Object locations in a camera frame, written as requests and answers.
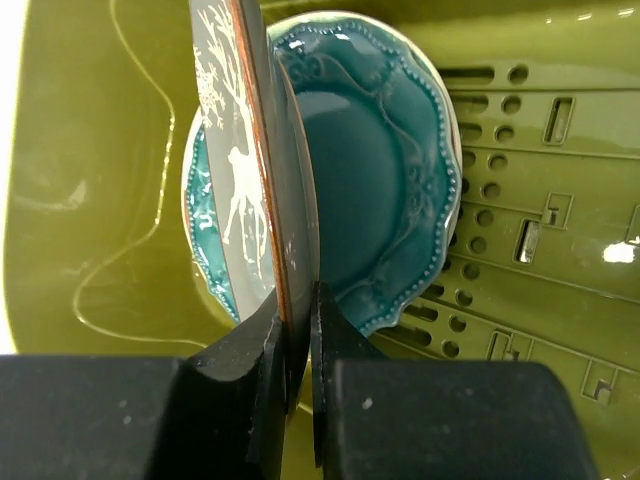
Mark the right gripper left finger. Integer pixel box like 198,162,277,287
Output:
1,297,287,479

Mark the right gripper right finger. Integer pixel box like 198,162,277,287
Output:
310,283,599,479

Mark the red and teal floral plate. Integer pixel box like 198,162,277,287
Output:
180,14,464,251

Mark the grey deer snowflake plate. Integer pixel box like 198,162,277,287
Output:
183,1,320,408

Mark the teal scalloped plate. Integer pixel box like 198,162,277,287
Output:
182,12,464,337

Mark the olive green plastic bin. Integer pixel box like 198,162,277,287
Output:
1,1,639,479

